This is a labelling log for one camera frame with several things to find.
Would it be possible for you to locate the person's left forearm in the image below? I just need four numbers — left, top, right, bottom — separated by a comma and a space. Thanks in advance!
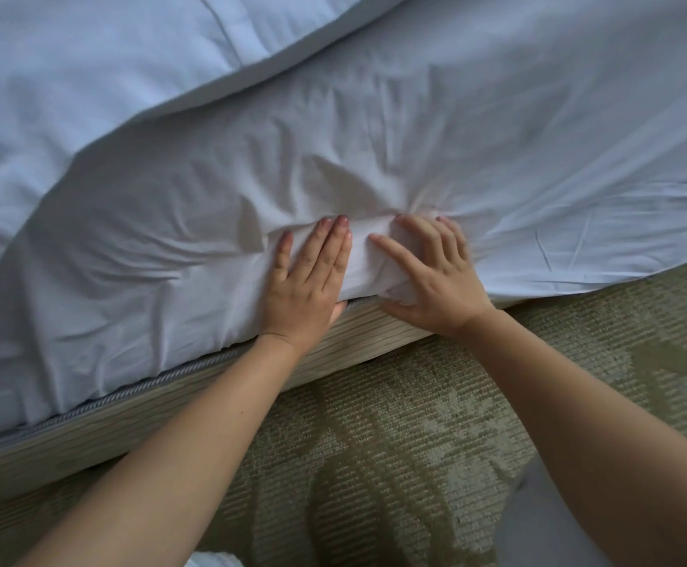
18, 334, 303, 567

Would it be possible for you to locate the person's right forearm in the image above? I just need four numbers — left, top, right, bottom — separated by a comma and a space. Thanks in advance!
461, 310, 687, 567

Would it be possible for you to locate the white duvet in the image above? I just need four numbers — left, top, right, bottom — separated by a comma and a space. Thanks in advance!
0, 0, 416, 308

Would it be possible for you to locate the person's white shirt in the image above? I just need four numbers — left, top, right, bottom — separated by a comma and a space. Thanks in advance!
183, 551, 246, 567

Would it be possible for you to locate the person's right hand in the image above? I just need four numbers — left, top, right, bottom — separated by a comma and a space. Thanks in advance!
367, 213, 497, 340

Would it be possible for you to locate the white bed sheet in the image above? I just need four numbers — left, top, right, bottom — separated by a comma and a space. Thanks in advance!
0, 0, 687, 450

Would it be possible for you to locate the person's left hand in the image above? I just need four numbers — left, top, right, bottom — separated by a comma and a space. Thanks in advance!
257, 214, 354, 357

